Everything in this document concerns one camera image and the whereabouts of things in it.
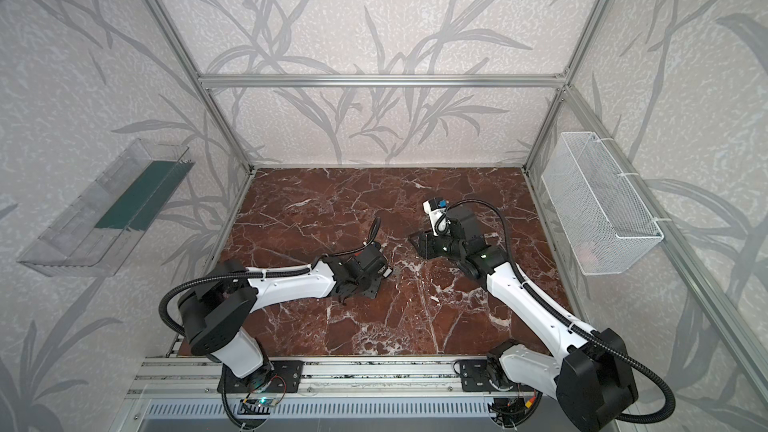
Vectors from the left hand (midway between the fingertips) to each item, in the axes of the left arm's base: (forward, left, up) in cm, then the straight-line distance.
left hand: (378, 274), depth 89 cm
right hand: (+6, -11, +17) cm, 21 cm away
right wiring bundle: (-33, -34, -3) cm, 48 cm away
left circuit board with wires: (-32, +25, -2) cm, 41 cm away
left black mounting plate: (-26, +23, -1) cm, 35 cm away
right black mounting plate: (-26, -26, 0) cm, 37 cm away
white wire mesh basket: (-3, -49, +34) cm, 60 cm away
